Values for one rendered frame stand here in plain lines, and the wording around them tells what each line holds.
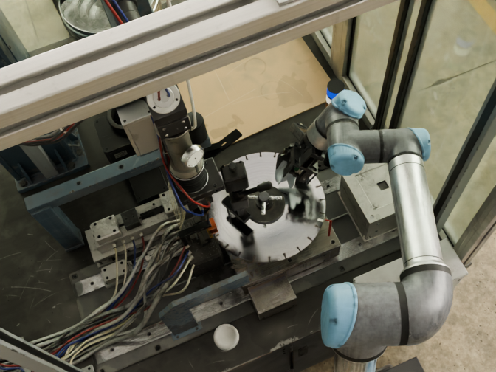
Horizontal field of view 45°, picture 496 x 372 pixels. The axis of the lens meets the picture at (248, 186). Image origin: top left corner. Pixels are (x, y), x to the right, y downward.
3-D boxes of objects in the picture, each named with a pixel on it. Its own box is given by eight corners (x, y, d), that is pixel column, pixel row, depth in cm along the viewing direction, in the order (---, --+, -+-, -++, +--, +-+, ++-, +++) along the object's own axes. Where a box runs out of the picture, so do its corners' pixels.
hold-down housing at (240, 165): (248, 192, 150) (242, 153, 132) (252, 209, 148) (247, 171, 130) (226, 197, 150) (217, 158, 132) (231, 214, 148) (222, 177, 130)
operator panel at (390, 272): (435, 256, 173) (446, 238, 159) (455, 290, 168) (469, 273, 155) (348, 294, 170) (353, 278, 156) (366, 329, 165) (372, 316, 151)
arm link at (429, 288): (477, 331, 101) (429, 114, 129) (412, 332, 102) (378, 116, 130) (462, 353, 111) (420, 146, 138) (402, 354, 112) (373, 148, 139)
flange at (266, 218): (291, 215, 160) (291, 212, 158) (252, 229, 159) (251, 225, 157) (277, 181, 165) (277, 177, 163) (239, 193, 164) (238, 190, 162)
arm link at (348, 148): (382, 154, 126) (376, 116, 132) (329, 156, 126) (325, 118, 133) (379, 177, 132) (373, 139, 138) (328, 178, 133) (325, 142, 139)
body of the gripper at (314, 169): (280, 177, 150) (305, 149, 141) (281, 151, 155) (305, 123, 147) (307, 186, 152) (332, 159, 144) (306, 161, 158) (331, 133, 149)
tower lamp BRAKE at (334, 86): (339, 83, 156) (339, 76, 154) (347, 96, 154) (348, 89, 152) (323, 89, 156) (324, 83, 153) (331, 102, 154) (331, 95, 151)
